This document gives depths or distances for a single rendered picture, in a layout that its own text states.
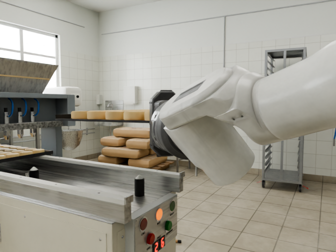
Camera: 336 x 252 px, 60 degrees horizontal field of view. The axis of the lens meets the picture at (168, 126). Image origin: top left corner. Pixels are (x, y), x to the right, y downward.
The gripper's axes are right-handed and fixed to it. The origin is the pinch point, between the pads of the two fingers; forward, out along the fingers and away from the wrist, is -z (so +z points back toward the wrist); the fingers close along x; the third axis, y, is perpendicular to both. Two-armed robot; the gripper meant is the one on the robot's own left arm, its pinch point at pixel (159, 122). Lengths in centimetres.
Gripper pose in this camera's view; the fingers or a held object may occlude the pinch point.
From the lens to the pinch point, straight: 58.6
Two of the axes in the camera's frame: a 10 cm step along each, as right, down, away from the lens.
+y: -9.6, 0.2, -2.7
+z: 2.8, 0.7, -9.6
